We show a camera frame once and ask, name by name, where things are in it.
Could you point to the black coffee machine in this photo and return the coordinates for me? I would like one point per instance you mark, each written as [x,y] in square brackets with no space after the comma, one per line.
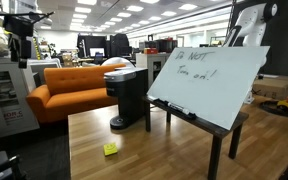
[130,96]

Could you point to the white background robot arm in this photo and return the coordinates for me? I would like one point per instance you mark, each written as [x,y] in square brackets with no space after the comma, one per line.
[250,23]

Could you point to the white background cabinet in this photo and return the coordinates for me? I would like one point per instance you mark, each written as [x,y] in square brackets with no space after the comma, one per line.
[144,63]

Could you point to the black marker with white label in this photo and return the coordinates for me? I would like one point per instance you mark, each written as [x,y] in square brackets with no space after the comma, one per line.
[179,108]

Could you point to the red box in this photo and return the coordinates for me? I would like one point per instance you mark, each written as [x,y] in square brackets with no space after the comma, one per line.
[150,51]

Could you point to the white dome object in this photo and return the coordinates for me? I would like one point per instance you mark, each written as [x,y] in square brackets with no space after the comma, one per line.
[117,61]

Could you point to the black 3D printer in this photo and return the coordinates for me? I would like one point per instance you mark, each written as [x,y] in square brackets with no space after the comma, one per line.
[166,45]

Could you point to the black bulky equipment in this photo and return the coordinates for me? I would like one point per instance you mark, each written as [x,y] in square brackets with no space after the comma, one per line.
[119,43]

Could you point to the computer monitor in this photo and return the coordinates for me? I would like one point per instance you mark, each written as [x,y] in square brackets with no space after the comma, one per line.
[97,51]

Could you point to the whiteboard with handwriting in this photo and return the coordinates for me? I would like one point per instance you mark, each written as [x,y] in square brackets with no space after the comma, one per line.
[210,90]

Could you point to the yellow smiley sticky pad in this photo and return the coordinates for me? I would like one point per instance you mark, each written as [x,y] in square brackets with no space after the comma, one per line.
[110,149]

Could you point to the orange sofa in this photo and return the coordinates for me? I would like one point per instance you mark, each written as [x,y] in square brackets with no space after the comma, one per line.
[70,96]

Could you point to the ceiling light panel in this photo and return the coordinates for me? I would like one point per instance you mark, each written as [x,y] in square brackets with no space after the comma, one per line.
[124,14]
[83,10]
[188,6]
[168,13]
[135,8]
[87,1]

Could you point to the small brown cardboard box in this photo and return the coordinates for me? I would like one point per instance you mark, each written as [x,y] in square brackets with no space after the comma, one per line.
[69,60]

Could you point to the small dark wooden table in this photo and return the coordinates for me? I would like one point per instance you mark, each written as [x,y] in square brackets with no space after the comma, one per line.
[214,156]

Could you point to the white side cabinet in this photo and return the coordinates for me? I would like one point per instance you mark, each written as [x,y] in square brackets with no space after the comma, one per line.
[44,66]

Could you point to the black round mat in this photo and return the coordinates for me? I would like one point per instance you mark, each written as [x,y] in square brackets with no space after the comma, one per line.
[267,107]

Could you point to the large cardboard box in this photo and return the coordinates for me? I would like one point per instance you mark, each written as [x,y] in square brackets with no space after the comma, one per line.
[277,87]

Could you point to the white cabinet with glass door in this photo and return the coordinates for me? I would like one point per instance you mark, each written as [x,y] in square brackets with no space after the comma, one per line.
[10,100]

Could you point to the black curtain backdrop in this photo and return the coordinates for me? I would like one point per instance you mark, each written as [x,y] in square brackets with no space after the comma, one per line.
[287,43]

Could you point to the black enclosure cabinet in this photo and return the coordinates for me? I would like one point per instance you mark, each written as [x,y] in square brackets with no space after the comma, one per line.
[94,41]

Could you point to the yellow black striped post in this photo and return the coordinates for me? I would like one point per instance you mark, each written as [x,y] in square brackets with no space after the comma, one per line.
[36,48]

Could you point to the black camera on mount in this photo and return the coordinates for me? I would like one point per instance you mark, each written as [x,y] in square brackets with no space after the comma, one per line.
[17,30]

